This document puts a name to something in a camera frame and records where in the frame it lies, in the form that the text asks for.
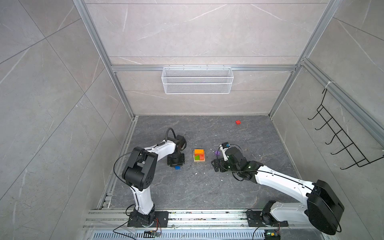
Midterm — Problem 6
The orange-yellow rectangular block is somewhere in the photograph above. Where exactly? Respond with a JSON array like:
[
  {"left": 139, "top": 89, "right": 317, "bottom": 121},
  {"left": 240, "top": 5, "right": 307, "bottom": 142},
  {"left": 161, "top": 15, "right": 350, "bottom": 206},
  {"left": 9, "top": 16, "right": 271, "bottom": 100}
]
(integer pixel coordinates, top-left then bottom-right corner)
[{"left": 194, "top": 149, "right": 205, "bottom": 155}]

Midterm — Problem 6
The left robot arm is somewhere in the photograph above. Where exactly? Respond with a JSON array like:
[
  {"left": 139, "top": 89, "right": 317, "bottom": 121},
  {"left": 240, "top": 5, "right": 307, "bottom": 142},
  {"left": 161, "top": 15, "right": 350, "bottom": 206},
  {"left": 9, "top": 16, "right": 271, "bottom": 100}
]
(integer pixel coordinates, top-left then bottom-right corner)
[{"left": 122, "top": 137, "right": 187, "bottom": 226}]

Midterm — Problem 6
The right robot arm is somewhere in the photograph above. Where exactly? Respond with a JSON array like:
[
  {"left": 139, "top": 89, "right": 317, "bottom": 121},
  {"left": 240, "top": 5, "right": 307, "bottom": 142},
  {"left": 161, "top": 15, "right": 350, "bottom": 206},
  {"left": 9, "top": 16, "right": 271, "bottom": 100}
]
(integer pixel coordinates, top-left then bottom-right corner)
[{"left": 211, "top": 159, "right": 345, "bottom": 235}]

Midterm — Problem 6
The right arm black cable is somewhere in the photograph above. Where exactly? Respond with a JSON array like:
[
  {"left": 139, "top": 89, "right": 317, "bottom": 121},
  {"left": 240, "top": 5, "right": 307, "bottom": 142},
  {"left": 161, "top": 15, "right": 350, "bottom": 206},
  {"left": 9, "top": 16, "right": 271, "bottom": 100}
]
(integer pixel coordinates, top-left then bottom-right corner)
[{"left": 216, "top": 143, "right": 248, "bottom": 182}]

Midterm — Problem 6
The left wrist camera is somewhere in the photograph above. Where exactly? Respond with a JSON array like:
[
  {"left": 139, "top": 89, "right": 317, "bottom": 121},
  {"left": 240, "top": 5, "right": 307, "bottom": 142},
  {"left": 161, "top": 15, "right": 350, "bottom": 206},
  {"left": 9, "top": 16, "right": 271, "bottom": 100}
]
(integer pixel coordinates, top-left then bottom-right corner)
[{"left": 172, "top": 135, "right": 187, "bottom": 152}]

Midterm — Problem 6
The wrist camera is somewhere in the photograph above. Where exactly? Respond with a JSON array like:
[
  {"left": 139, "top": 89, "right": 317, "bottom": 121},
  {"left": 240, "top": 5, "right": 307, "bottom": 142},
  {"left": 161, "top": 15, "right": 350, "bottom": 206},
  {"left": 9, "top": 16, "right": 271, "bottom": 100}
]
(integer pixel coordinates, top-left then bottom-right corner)
[
  {"left": 219, "top": 142, "right": 231, "bottom": 159},
  {"left": 172, "top": 135, "right": 187, "bottom": 152}
]

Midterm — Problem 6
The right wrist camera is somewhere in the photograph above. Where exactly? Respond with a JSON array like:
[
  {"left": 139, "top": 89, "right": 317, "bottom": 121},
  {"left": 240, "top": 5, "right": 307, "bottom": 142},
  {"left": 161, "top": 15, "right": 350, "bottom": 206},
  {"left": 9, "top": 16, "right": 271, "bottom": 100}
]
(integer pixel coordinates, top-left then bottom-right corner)
[{"left": 219, "top": 142, "right": 231, "bottom": 159}]

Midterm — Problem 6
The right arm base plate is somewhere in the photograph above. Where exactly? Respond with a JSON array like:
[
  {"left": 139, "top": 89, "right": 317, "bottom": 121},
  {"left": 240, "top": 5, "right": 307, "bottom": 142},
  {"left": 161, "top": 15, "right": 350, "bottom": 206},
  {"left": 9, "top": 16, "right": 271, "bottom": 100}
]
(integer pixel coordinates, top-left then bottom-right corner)
[{"left": 245, "top": 210, "right": 289, "bottom": 227}]

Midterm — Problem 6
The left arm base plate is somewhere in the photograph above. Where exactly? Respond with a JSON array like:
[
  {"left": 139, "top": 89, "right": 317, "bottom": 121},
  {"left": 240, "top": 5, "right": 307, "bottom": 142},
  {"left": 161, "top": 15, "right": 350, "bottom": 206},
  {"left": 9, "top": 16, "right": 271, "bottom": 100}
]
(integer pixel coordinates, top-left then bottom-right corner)
[{"left": 127, "top": 211, "right": 169, "bottom": 228}]

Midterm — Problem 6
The white wire mesh basket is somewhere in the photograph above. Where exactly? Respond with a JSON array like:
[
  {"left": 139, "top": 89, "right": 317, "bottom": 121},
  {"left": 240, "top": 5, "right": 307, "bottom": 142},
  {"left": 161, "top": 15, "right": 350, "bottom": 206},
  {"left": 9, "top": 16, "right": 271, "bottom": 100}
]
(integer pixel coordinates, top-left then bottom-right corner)
[{"left": 161, "top": 67, "right": 234, "bottom": 95}]

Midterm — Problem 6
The aluminium mounting rail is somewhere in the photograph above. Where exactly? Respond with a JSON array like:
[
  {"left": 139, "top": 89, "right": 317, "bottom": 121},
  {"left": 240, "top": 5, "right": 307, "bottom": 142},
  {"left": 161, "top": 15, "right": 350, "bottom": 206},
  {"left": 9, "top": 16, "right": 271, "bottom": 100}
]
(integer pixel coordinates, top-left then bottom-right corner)
[{"left": 82, "top": 209, "right": 314, "bottom": 230}]

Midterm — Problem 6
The black wire hook rack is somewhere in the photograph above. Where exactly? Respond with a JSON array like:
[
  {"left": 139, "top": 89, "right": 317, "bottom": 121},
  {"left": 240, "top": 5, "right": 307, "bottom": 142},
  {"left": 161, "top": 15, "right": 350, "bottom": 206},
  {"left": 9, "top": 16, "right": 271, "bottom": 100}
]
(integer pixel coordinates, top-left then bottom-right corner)
[{"left": 308, "top": 89, "right": 384, "bottom": 170}]

